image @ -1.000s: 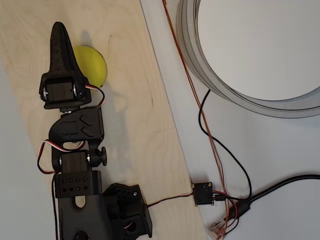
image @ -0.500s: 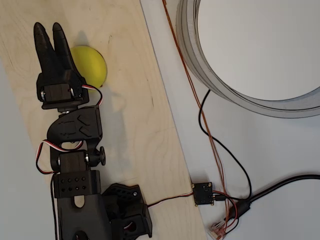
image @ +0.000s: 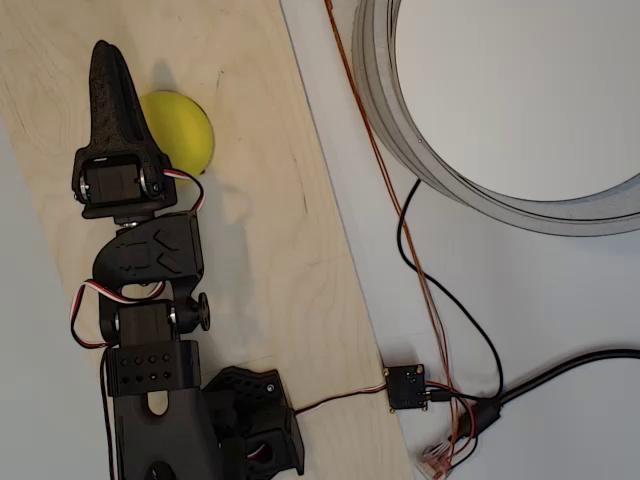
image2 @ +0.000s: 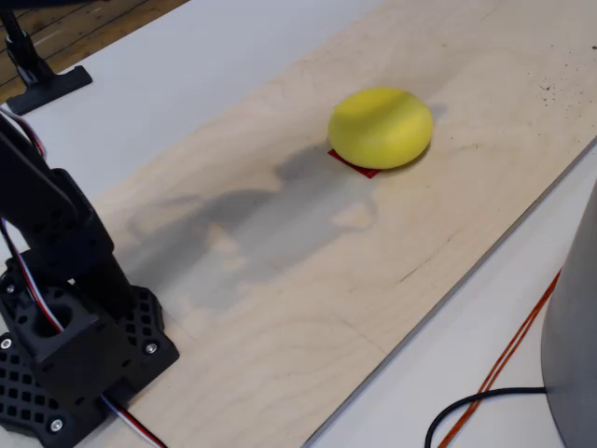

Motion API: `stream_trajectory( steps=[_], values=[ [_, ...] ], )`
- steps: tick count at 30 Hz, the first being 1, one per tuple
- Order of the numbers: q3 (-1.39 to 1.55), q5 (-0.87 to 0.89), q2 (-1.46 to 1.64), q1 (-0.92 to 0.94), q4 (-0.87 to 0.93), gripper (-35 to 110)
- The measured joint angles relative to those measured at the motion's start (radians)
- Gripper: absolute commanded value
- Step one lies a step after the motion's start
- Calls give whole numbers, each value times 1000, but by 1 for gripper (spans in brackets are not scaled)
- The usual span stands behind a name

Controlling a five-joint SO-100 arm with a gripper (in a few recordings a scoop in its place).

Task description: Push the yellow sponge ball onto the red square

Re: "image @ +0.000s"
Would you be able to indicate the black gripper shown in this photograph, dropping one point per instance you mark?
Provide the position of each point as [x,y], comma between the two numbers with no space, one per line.
[116,181]

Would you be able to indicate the yellow round foam disc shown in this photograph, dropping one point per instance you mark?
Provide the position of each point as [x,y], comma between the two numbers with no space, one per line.
[180,135]

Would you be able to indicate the black robot arm with base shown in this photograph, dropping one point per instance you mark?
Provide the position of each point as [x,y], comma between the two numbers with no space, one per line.
[150,250]

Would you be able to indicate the grey round conical object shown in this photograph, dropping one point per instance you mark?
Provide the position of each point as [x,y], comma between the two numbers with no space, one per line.
[380,110]

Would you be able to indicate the light plywood board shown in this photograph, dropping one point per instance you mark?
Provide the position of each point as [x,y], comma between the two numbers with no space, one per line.
[270,260]

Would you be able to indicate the small black controller board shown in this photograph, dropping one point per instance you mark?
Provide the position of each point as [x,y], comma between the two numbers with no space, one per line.
[406,387]

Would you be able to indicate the clear plastic connector plug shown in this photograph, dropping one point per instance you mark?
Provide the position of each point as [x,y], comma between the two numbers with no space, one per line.
[432,462]

